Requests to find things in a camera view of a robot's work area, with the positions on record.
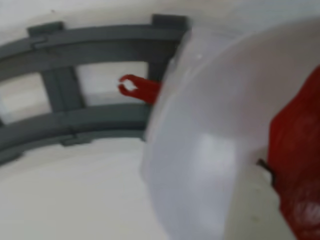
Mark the white plate with tuna sushi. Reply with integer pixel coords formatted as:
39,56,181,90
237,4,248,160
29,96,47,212
139,14,320,240

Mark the red tuna sushi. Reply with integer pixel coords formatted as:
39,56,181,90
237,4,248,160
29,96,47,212
268,63,320,240

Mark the grey circular toy train track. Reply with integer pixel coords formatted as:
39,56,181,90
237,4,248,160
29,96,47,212
0,14,191,166

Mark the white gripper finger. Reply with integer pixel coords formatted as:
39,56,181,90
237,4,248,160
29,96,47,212
231,158,298,240

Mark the red open-ended train coupler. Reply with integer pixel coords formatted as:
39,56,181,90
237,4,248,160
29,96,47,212
117,74,163,104

